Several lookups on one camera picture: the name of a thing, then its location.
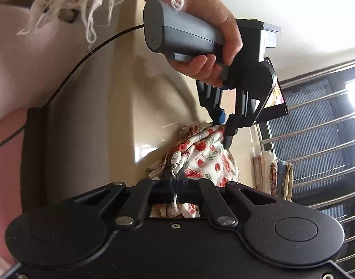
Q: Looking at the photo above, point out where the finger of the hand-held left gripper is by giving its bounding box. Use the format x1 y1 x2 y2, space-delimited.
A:
222 113 240 149
208 106 226 126

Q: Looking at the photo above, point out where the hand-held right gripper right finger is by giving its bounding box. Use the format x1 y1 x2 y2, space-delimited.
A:
177 173 278 229

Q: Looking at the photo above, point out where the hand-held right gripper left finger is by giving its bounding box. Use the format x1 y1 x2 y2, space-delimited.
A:
74 172 178 229

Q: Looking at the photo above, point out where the red floral white garment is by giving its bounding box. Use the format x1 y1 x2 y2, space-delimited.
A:
148 122 240 218

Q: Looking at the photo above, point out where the stack of folded clothes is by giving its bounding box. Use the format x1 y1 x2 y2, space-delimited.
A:
251 150 294 201

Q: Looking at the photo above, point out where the person's left hand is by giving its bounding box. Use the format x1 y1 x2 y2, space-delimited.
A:
148 0 244 88

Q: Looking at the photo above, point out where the tablet in black folio case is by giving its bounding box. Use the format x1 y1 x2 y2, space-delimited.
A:
257 58 289 123

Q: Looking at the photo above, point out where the barred window with blinds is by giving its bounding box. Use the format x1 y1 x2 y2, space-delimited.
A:
251 58 355 279

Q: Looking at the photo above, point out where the dark grey flat panel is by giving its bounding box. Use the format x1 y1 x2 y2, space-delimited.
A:
21 107 50 211

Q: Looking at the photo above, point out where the person's pink garment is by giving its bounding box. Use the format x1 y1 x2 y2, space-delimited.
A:
0 4 79 271

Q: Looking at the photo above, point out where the black cable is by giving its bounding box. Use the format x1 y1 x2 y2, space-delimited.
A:
0 25 145 153

